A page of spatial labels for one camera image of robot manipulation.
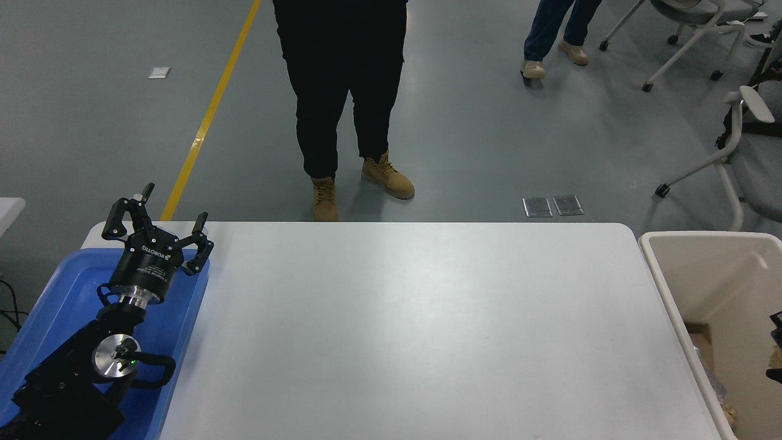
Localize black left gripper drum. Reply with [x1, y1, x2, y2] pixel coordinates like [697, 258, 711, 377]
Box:
[110, 227, 186, 304]

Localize brown cardboard piece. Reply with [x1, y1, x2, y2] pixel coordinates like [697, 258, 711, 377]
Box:
[684, 323, 715, 373]

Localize blue plastic tray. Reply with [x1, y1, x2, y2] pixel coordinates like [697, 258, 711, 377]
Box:
[0, 247, 210, 440]

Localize large pale plastic bin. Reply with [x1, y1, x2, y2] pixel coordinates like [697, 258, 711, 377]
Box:
[638, 230, 782, 440]

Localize yellow floor tape line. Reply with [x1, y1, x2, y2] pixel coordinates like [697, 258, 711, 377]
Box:
[159, 0, 261, 221]

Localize person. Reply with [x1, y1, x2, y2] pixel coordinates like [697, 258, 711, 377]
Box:
[272, 0, 415, 222]
[521, 0, 602, 80]

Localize black floor cables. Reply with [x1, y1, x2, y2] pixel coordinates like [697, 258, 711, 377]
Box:
[0, 278, 29, 355]

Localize white frame office chair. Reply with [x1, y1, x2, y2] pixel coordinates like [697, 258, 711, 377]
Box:
[655, 86, 782, 232]
[599, 0, 770, 92]

